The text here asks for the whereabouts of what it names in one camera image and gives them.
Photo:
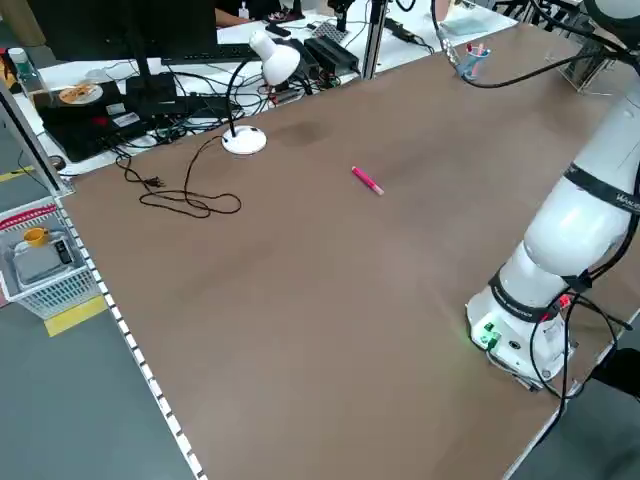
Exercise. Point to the aluminium frame post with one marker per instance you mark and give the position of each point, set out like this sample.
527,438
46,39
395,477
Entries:
30,135
375,40

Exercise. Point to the black power adapter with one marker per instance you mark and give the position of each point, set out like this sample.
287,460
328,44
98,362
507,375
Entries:
400,29

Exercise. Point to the black keyboard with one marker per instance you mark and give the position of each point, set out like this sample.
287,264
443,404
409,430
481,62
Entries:
210,52

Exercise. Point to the black equipment box stack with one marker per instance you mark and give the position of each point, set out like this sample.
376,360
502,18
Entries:
90,130

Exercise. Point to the clear acrylic storage rack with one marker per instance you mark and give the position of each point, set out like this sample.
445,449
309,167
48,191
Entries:
585,72

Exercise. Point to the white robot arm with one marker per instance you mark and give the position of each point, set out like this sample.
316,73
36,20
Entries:
575,225

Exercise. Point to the white plastic basket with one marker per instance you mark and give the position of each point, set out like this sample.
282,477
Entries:
50,295

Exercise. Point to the grey flat device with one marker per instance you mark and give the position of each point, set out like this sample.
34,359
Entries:
35,267

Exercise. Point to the red-capped marker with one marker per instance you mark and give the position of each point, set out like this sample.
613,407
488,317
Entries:
469,49

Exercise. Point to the black monitor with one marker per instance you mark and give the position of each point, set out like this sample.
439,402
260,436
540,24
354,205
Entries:
90,25

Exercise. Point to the perforated metal plate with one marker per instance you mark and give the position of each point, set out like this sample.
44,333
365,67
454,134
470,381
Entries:
330,32

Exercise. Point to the black remote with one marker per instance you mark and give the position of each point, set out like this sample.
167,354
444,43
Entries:
62,251

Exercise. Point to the pink marker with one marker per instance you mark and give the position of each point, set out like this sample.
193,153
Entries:
367,180

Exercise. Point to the black monitor stand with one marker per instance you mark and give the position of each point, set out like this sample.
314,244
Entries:
150,90

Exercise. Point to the orange printed disc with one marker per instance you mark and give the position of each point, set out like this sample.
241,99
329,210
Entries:
80,94

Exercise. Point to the white desk lamp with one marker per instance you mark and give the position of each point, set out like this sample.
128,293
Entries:
277,57

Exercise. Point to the black finned power supply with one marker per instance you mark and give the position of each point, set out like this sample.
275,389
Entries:
307,62
332,55

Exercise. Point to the yellow cup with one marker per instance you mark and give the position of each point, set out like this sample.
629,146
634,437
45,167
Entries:
35,237

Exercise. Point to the clear plastic pen cup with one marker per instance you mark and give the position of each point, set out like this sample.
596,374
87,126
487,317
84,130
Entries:
472,67

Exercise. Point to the blue pen white cap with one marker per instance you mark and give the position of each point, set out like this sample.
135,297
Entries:
483,50

